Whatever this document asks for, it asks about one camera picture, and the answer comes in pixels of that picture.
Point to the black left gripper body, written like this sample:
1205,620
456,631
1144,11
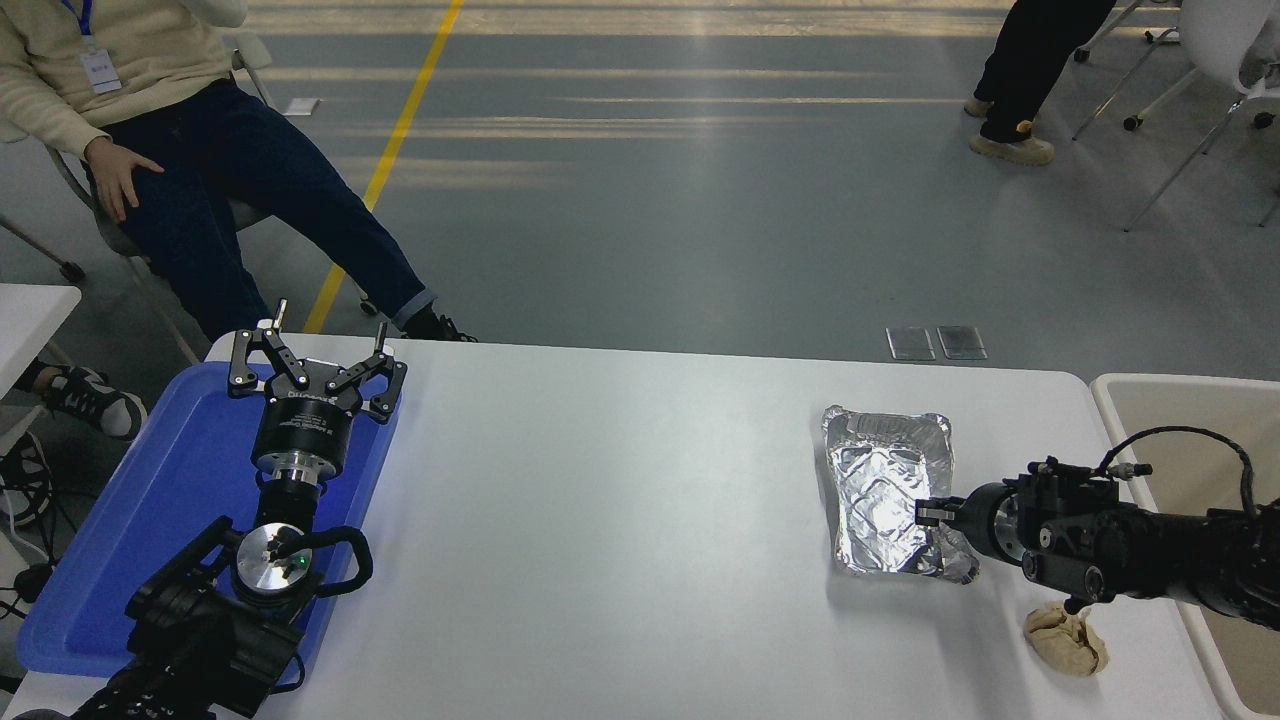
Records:
305,425

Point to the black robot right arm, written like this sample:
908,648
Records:
1150,550

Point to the white side table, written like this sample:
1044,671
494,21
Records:
30,325

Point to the seated person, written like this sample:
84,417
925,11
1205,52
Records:
230,190

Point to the crumpled tan paper ball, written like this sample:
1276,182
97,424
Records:
1065,640

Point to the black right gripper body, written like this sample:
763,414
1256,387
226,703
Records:
985,522

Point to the blue plastic tray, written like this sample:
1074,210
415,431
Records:
170,500

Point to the small white floor plate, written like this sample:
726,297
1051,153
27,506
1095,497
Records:
302,106

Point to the white chair with metal legs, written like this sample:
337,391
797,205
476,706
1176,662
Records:
1215,35

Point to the silver foil tray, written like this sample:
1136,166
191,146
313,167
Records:
880,490

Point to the metal floor plate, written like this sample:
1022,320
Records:
962,342
910,344

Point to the large pale bin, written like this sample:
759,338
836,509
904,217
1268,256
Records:
1200,440

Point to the chair base with casters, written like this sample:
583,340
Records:
1120,20

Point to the person's hand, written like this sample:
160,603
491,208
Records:
115,175

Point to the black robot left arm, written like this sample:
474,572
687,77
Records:
200,640

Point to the standing person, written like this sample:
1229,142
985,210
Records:
1030,60

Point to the white name badge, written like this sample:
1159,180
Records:
100,72

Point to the person's foot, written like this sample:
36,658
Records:
35,470
95,400

